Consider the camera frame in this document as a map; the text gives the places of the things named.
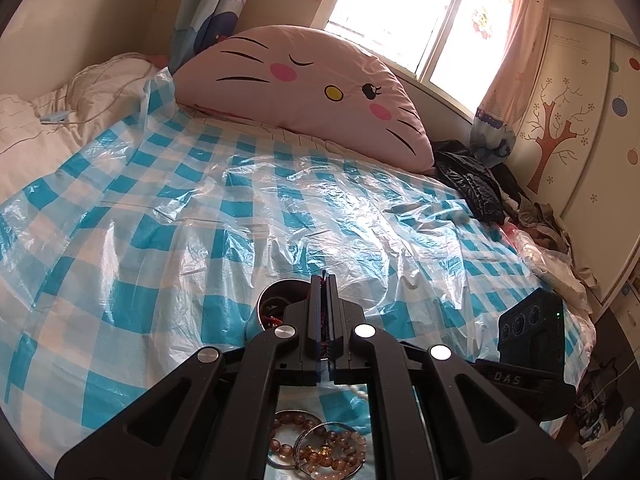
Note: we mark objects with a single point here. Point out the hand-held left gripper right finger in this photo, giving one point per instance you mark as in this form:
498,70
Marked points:
334,330

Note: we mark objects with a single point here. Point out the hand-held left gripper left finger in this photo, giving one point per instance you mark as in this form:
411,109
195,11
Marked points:
316,330

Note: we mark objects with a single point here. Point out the round metal tin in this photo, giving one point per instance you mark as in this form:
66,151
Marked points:
251,330

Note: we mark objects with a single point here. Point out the clear plastic bag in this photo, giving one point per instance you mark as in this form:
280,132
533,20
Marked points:
545,265

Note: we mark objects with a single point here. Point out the pile of clothes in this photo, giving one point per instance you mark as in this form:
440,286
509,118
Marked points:
545,220

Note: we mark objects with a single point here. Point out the silver bangle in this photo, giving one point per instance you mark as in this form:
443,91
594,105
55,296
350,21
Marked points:
300,442

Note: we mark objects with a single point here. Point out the black puffer jacket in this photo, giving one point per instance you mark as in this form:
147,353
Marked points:
470,185

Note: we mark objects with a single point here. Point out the blue checkered plastic sheet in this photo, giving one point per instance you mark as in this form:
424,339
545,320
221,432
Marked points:
200,210

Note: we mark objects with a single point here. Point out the white wardrobe with tree decal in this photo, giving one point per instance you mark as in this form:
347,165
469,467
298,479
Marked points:
590,135

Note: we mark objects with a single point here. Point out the pink cat face pillow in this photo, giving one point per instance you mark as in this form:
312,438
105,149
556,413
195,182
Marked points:
300,100

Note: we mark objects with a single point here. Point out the pink and blue curtain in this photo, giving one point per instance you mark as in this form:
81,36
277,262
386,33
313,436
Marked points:
510,60

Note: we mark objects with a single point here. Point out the cartoon window sticker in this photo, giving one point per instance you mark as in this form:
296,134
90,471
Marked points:
481,22

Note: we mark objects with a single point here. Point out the window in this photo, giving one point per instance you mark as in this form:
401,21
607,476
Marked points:
390,10

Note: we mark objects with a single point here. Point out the blue whale print curtain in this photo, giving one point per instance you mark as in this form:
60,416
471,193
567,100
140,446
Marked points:
210,15

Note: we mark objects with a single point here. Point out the white quilt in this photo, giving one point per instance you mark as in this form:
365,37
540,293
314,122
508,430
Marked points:
75,95

